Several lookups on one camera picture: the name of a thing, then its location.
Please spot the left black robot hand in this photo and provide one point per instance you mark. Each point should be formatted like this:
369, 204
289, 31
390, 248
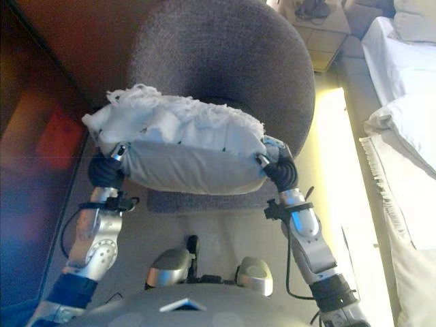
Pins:
105, 172

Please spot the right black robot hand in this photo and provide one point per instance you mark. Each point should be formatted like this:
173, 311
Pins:
284, 175

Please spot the white fringed cushion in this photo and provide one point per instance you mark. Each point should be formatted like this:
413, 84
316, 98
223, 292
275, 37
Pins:
190, 167

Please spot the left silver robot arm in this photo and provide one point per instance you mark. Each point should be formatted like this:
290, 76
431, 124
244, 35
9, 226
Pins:
98, 252

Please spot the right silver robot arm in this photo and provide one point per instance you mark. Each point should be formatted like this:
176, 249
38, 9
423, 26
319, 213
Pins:
310, 245

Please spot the right silver robot leg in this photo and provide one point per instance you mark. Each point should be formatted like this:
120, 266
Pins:
253, 276

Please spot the silver robot leg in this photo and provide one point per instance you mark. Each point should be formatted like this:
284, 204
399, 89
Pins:
167, 269
253, 276

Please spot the left silver robot leg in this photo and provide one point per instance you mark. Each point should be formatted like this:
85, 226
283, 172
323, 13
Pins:
167, 269

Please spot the white fringed bedspread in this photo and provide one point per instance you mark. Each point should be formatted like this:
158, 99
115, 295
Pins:
408, 211

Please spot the white folded duvet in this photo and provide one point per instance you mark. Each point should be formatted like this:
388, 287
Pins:
408, 126

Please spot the grey fabric tub armchair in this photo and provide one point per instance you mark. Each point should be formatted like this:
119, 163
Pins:
221, 51

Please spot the light wooden nightstand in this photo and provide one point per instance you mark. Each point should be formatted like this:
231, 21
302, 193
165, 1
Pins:
320, 37

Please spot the grey robot torso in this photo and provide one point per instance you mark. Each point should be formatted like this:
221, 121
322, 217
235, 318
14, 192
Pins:
204, 313

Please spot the white bed mattress sheet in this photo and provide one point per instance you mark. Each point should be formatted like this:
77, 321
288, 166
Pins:
402, 64

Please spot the beige bed pillow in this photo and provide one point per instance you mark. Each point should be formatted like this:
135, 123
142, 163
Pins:
419, 20

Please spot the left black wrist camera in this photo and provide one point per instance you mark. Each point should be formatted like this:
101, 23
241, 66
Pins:
122, 203

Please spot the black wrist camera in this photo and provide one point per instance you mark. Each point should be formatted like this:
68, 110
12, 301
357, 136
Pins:
122, 203
272, 211

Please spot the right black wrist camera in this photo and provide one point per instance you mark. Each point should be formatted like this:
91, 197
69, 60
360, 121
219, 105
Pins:
272, 211

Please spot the beige upholstered bed frame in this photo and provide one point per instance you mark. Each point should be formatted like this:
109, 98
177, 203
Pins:
354, 68

